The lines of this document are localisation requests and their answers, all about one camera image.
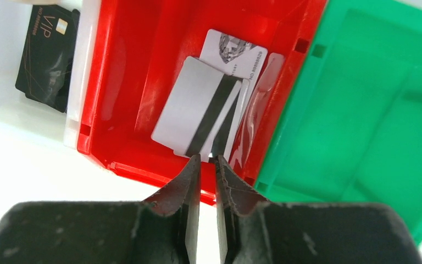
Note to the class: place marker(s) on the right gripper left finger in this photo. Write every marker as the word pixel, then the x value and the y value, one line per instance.
pixel 159 229

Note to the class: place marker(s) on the black card in white bin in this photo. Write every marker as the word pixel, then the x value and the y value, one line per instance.
pixel 47 59

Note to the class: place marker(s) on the white card with stripe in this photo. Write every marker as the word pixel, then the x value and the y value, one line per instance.
pixel 197 105

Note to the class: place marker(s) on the white cards in red bin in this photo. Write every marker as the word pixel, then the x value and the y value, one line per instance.
pixel 233 56

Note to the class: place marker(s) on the red bin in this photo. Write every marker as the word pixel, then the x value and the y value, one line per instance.
pixel 171 79

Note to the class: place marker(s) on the white bin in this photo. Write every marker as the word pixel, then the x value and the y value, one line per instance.
pixel 27 116

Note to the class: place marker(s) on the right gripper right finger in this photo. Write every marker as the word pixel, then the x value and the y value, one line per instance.
pixel 253 229

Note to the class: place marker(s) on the green bin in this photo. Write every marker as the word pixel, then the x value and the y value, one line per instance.
pixel 351 129

